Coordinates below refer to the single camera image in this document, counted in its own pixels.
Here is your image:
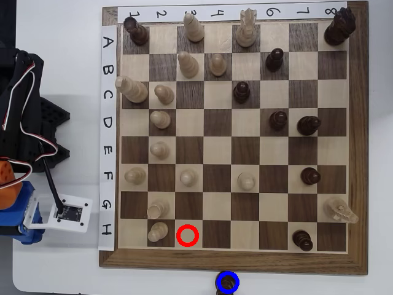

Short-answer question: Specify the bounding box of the light wooden pawn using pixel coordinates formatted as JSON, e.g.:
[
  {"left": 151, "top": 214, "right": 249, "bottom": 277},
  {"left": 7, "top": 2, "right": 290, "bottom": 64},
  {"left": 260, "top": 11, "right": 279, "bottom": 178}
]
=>
[
  {"left": 147, "top": 221, "right": 169, "bottom": 243},
  {"left": 149, "top": 141, "right": 171, "bottom": 160},
  {"left": 154, "top": 84, "right": 176, "bottom": 106},
  {"left": 237, "top": 171, "right": 257, "bottom": 191},
  {"left": 209, "top": 53, "right": 228, "bottom": 77},
  {"left": 179, "top": 168, "right": 198, "bottom": 187},
  {"left": 149, "top": 110, "right": 172, "bottom": 130}
]

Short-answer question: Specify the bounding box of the dark wooden queen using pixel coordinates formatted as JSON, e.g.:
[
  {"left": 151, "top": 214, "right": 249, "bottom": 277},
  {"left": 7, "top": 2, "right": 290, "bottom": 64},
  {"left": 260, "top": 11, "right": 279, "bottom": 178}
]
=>
[{"left": 324, "top": 6, "right": 357, "bottom": 47}]

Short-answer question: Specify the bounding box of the black camera cable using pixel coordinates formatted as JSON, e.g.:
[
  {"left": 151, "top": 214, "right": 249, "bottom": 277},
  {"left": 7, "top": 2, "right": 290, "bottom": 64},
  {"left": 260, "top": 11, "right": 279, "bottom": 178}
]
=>
[{"left": 37, "top": 141, "right": 66, "bottom": 216}]

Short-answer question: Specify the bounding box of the light pawn row F left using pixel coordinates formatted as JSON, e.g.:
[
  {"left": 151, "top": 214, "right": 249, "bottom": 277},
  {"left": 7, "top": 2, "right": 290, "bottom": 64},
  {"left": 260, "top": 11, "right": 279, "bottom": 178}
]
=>
[{"left": 123, "top": 167, "right": 148, "bottom": 186}]

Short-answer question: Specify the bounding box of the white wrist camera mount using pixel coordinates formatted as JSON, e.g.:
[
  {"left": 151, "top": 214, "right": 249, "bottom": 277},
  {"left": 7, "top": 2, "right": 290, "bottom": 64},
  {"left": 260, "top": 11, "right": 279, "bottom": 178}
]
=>
[{"left": 22, "top": 193, "right": 93, "bottom": 234}]

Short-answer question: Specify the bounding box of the light wooden rook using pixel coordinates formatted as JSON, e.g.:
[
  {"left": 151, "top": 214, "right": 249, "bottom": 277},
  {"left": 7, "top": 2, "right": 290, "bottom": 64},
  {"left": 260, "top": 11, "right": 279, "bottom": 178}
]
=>
[{"left": 146, "top": 200, "right": 171, "bottom": 220}]

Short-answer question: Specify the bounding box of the wooden chessboard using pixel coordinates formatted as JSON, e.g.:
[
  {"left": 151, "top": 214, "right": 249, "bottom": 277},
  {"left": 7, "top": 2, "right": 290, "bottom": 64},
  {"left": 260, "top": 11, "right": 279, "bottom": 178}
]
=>
[{"left": 98, "top": 1, "right": 369, "bottom": 277}]

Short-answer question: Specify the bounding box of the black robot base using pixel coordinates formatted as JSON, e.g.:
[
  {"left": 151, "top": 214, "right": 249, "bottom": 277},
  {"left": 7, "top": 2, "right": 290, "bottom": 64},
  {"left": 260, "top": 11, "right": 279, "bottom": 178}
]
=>
[{"left": 39, "top": 96, "right": 71, "bottom": 172}]

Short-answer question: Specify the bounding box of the white red servo wire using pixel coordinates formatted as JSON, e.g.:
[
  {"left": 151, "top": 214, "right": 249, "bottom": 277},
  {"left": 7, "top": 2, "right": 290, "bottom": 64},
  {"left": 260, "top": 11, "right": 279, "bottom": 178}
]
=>
[
  {"left": 0, "top": 60, "right": 60, "bottom": 162},
  {"left": 0, "top": 158, "right": 33, "bottom": 191}
]

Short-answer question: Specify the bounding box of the light wooden bishop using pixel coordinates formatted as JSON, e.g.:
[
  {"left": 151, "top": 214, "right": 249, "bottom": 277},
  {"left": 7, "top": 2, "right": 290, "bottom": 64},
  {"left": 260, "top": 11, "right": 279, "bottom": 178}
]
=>
[
  {"left": 183, "top": 12, "right": 206, "bottom": 43},
  {"left": 177, "top": 50, "right": 200, "bottom": 79}
]

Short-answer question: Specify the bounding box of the dark wooden pawn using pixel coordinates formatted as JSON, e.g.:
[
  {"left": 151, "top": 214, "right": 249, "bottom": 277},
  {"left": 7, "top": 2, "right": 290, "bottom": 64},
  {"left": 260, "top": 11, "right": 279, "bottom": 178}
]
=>
[
  {"left": 233, "top": 81, "right": 251, "bottom": 104},
  {"left": 214, "top": 271, "right": 241, "bottom": 295},
  {"left": 300, "top": 167, "right": 322, "bottom": 186},
  {"left": 269, "top": 110, "right": 289, "bottom": 132},
  {"left": 265, "top": 47, "right": 285, "bottom": 73},
  {"left": 292, "top": 230, "right": 314, "bottom": 252}
]

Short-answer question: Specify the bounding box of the white paper strip with numbers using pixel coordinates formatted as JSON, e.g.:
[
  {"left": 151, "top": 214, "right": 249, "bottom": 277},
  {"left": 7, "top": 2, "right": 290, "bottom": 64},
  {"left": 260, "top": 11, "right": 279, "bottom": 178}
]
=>
[{"left": 117, "top": 1, "right": 348, "bottom": 23}]

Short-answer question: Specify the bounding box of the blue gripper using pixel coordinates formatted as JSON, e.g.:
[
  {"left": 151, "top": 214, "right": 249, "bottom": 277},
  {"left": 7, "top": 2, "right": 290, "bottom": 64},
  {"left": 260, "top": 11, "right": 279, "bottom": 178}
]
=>
[{"left": 0, "top": 180, "right": 44, "bottom": 246}]

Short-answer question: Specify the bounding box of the light bishop row C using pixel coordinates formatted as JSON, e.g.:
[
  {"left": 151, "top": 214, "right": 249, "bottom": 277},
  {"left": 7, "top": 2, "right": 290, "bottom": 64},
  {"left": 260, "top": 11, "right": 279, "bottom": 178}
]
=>
[{"left": 114, "top": 76, "right": 149, "bottom": 104}]

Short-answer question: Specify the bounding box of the white paper strip with letters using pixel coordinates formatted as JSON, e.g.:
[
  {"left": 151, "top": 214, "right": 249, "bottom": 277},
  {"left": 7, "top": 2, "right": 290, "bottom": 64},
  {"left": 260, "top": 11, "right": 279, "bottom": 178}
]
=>
[{"left": 98, "top": 24, "right": 118, "bottom": 251}]

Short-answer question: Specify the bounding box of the dark wooden rook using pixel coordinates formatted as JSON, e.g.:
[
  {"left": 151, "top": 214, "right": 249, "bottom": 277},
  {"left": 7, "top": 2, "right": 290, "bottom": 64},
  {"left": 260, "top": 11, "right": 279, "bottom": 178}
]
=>
[{"left": 123, "top": 17, "right": 150, "bottom": 47}]

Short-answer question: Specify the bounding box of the dark wooden bishop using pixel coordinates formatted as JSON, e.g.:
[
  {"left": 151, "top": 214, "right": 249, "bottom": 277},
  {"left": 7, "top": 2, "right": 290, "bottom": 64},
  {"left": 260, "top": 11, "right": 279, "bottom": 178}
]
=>
[{"left": 296, "top": 116, "right": 322, "bottom": 137}]

